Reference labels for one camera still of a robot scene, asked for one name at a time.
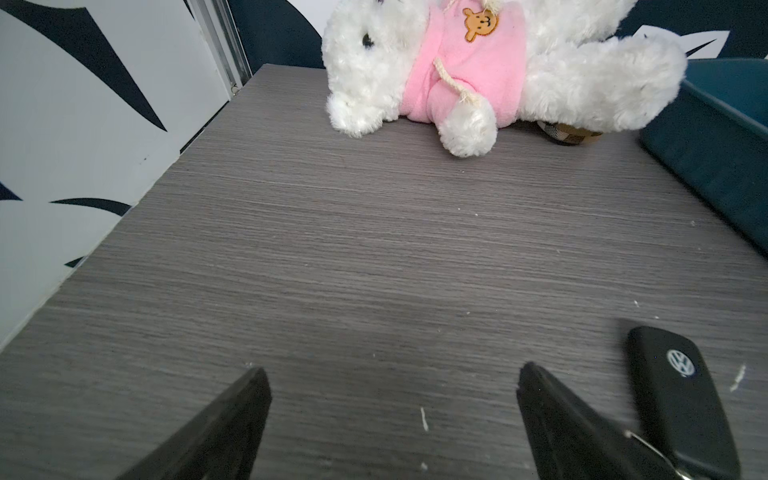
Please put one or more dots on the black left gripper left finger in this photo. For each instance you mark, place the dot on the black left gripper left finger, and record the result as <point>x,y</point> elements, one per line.
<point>220,442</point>

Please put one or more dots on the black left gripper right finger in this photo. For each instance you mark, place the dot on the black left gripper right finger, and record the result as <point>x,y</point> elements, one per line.
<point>570,440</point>

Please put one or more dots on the black VW car key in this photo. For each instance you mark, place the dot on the black VW car key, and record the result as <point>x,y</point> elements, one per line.
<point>678,404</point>

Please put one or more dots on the teal plastic storage box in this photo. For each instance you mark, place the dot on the teal plastic storage box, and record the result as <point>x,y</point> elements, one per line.
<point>713,136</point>

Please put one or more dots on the white plush bear pink shirt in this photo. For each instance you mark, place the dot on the white plush bear pink shirt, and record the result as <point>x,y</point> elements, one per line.
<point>472,68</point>

